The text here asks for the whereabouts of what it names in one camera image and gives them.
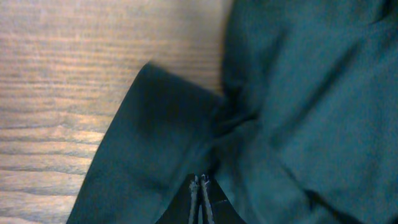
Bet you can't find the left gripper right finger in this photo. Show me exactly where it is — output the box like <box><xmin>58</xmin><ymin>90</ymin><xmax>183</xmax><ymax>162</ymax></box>
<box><xmin>200</xmin><ymin>174</ymin><xmax>246</xmax><ymax>224</ymax></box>

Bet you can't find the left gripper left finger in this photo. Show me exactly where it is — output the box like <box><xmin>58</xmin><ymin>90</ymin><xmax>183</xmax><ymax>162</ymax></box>
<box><xmin>155</xmin><ymin>174</ymin><xmax>199</xmax><ymax>224</ymax></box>

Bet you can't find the black t-shirt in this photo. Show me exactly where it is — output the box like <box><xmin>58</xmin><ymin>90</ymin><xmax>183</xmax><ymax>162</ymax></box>
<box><xmin>68</xmin><ymin>0</ymin><xmax>397</xmax><ymax>223</ymax></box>

